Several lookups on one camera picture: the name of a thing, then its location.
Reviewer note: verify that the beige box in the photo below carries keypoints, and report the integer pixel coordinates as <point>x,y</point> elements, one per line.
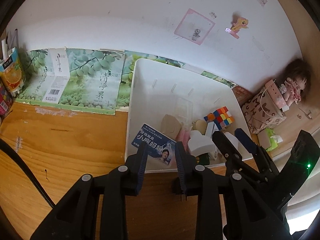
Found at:
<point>170,126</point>

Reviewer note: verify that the letter print paper bag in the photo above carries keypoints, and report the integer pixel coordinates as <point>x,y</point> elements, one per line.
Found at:
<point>261,112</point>

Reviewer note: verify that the white plastic dispenser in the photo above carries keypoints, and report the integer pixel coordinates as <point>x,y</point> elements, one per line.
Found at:
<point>199,144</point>

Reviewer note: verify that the green tissue pack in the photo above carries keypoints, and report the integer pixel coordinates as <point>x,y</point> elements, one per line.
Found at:
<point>269,140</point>

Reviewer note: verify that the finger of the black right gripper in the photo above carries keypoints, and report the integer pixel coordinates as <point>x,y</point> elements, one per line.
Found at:
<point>262,159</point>
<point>234,158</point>

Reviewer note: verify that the pink red snack pack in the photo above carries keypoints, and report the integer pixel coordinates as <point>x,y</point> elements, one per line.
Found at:
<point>5,100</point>

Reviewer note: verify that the pink booklet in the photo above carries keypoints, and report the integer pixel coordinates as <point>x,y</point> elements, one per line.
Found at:
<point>183,137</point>

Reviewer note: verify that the green grape cardboard panel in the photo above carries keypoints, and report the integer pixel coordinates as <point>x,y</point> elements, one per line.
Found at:
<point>100,80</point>

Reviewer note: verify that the colourful rubik cube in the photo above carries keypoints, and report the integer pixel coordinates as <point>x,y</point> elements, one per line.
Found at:
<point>221,117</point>

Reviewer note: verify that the white blue medicine box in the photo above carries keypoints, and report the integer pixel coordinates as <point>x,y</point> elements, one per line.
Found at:
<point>159,147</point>

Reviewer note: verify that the white storage bin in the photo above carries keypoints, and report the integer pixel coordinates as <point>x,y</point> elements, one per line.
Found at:
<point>160,89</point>

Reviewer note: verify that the pink box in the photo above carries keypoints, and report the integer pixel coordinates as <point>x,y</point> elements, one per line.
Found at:
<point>276,95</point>

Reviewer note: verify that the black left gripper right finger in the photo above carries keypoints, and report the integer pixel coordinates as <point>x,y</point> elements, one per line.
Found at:
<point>200,181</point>

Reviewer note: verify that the yellow pony wall sticker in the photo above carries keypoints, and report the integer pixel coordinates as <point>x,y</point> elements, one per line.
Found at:
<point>238,22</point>

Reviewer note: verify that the orange juice carton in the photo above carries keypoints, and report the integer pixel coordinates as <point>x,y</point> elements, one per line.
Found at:
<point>12,73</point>

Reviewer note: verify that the doll with brown hair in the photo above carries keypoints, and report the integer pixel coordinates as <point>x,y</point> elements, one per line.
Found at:
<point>296,83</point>

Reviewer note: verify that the pink framed wall drawing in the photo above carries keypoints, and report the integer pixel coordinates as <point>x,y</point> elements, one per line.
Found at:
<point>194,27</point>

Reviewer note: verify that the white grape carton box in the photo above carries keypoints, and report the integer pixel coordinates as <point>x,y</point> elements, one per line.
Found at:
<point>58,73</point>

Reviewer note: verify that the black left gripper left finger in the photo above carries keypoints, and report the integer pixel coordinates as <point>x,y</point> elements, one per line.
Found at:
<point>94,207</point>

